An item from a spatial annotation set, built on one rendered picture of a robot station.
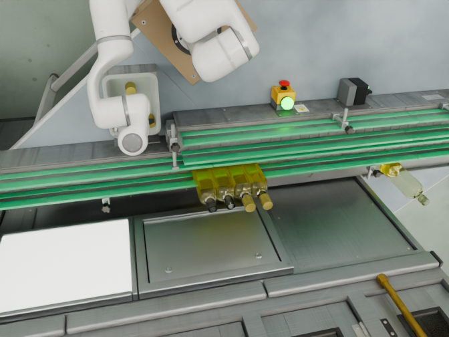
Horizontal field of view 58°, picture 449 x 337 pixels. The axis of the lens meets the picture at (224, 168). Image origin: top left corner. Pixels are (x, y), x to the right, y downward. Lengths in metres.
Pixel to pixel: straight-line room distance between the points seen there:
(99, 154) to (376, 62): 1.09
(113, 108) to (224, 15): 0.35
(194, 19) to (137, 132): 0.31
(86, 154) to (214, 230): 0.51
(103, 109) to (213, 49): 0.30
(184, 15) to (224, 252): 0.71
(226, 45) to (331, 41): 0.64
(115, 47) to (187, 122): 0.48
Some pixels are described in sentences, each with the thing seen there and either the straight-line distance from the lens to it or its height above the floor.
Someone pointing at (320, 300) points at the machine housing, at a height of 1.43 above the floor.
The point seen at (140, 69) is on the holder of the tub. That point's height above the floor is 0.80.
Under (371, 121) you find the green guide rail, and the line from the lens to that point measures 1.60.
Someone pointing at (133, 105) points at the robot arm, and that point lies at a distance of 1.02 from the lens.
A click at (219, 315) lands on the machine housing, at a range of 1.19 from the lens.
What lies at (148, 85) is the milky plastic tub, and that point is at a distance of 1.44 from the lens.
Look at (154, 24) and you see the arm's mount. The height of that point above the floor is 0.84.
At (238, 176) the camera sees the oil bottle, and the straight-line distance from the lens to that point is 1.37.
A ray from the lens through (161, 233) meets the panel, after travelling 1.39.
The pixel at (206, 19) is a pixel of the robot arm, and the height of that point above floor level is 1.10.
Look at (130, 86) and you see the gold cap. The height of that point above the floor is 0.81.
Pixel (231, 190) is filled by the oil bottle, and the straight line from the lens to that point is 1.32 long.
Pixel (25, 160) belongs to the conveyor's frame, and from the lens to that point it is 1.52.
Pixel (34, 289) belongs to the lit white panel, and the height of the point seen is 1.24.
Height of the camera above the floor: 2.10
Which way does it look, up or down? 53 degrees down
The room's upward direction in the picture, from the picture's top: 158 degrees clockwise
